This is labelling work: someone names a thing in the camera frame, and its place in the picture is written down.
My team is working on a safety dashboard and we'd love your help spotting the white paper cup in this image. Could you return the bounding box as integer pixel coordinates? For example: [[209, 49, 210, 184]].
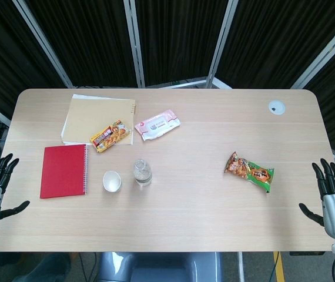
[[102, 170, 122, 193]]

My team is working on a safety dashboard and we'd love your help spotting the yellow curry roux box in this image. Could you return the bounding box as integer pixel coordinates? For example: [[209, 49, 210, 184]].
[[89, 119, 130, 153]]

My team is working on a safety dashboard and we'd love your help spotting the orange green snack bag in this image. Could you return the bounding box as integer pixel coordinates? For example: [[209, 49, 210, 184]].
[[223, 151, 276, 194]]

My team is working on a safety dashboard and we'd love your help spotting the tan spiral notebook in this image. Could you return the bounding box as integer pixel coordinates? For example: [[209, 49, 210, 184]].
[[61, 93, 136, 146]]

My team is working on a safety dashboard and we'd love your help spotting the white table cable grommet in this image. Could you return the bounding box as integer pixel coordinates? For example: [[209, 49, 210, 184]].
[[267, 100, 286, 115]]

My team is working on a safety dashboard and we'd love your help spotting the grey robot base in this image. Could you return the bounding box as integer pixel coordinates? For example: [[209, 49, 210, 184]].
[[95, 251, 223, 282]]

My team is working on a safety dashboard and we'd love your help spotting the transparent plastic water bottle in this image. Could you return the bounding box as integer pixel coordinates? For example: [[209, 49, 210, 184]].
[[133, 159, 152, 186]]

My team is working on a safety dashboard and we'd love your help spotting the pink wet wipes pack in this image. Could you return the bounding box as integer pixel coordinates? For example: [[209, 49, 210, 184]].
[[134, 109, 182, 141]]

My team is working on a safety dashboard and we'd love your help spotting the red spiral notebook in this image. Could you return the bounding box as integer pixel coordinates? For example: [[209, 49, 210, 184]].
[[39, 143, 89, 200]]

